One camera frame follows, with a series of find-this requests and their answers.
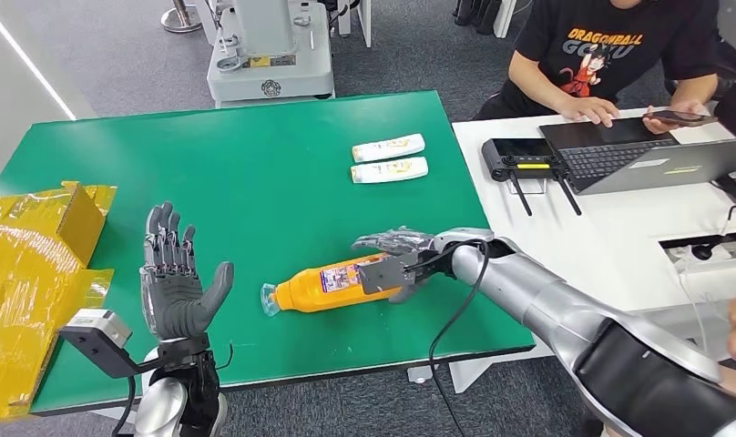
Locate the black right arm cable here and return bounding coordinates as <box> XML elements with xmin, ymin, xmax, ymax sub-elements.
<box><xmin>428</xmin><ymin>239</ymin><xmax>494</xmax><ymax>437</ymax></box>

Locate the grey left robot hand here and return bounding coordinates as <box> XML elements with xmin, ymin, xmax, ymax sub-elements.
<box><xmin>139</xmin><ymin>201</ymin><xmax>235</xmax><ymax>342</ymax></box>

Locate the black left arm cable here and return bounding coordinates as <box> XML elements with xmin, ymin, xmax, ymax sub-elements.
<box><xmin>111</xmin><ymin>342</ymin><xmax>234</xmax><ymax>437</ymax></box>

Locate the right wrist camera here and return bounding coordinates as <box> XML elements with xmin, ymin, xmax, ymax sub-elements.
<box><xmin>356</xmin><ymin>253</ymin><xmax>421</xmax><ymax>297</ymax></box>

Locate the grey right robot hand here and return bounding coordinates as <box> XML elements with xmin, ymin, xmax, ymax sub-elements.
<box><xmin>351</xmin><ymin>226</ymin><xmax>445</xmax><ymax>305</ymax></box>

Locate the person's right hand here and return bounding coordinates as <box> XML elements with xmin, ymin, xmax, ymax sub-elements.
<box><xmin>555</xmin><ymin>95</ymin><xmax>621</xmax><ymax>129</ymax></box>

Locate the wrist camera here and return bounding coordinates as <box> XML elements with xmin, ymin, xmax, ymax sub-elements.
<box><xmin>58</xmin><ymin>309</ymin><xmax>164</xmax><ymax>380</ymax></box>
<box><xmin>356</xmin><ymin>253</ymin><xmax>421</xmax><ymax>297</ymax></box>

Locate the black smartphone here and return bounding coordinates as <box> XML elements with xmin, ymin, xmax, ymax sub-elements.
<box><xmin>643</xmin><ymin>109</ymin><xmax>718</xmax><ymax>127</ymax></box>

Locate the metal stanchion base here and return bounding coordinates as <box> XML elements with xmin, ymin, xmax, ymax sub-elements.
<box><xmin>160</xmin><ymin>0</ymin><xmax>203</xmax><ymax>35</ymax></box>

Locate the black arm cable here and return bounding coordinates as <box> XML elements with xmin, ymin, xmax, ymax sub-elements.
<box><xmin>111</xmin><ymin>342</ymin><xmax>234</xmax><ymax>437</ymax></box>
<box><xmin>428</xmin><ymin>239</ymin><xmax>494</xmax><ymax>437</ymax></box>

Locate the person's left hand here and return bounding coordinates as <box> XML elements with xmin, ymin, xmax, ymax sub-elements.
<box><xmin>642</xmin><ymin>99</ymin><xmax>707</xmax><ymax>135</ymax></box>

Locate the white shampoo bottle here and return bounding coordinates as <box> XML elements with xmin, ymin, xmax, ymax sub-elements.
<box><xmin>350</xmin><ymin>156</ymin><xmax>430</xmax><ymax>185</ymax></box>
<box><xmin>351</xmin><ymin>133</ymin><xmax>426</xmax><ymax>164</ymax></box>

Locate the black remote controller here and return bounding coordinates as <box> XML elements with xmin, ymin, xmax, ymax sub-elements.
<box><xmin>481</xmin><ymin>137</ymin><xmax>583</xmax><ymax>217</ymax></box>

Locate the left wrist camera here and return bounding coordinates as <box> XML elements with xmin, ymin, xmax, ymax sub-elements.
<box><xmin>58</xmin><ymin>309</ymin><xmax>164</xmax><ymax>380</ymax></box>

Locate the grey laptop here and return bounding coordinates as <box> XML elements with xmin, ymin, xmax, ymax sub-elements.
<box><xmin>537</xmin><ymin>116</ymin><xmax>736</xmax><ymax>196</ymax></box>

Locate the desk power socket tray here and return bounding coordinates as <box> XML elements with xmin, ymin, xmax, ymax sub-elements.
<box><xmin>660</xmin><ymin>230</ymin><xmax>736</xmax><ymax>274</ymax></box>

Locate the white cable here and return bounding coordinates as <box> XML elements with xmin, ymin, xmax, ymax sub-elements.
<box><xmin>674</xmin><ymin>258</ymin><xmax>714</xmax><ymax>358</ymax></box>

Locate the yellow taped cardboard box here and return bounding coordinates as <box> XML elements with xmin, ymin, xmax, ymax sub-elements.
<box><xmin>0</xmin><ymin>180</ymin><xmax>117</xmax><ymax>423</ymax></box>

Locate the orange bottle with label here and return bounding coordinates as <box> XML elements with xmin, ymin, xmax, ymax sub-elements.
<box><xmin>260</xmin><ymin>253</ymin><xmax>405</xmax><ymax>318</ymax></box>

